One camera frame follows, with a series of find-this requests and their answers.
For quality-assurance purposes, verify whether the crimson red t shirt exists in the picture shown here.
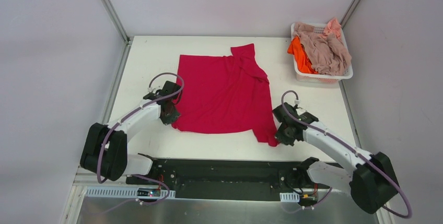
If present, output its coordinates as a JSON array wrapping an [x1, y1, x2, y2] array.
[[172, 43, 278, 147]]

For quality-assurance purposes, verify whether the aluminium frame rail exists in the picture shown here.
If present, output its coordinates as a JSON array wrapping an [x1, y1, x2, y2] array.
[[72, 162, 387, 194]]

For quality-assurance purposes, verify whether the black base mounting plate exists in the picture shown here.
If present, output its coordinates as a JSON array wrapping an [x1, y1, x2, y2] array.
[[146, 159, 315, 202]]

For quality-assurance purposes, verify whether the white plastic laundry basket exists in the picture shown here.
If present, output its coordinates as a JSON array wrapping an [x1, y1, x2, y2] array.
[[290, 22, 353, 83]]

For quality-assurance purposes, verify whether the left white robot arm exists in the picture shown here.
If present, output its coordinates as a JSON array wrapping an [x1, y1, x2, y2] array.
[[80, 81, 182, 185]]

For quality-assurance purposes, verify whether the orange t shirt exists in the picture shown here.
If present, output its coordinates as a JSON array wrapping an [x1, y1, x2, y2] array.
[[287, 36, 318, 74]]

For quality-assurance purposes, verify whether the salmon pink t shirt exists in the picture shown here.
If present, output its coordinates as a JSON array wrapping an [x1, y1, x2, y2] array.
[[322, 17, 342, 41]]

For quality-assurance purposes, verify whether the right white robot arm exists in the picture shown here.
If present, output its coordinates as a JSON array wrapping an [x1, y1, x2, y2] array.
[[273, 102, 399, 214]]

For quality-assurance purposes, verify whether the beige t shirt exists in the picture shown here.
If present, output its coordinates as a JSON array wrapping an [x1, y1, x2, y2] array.
[[294, 22, 352, 76]]

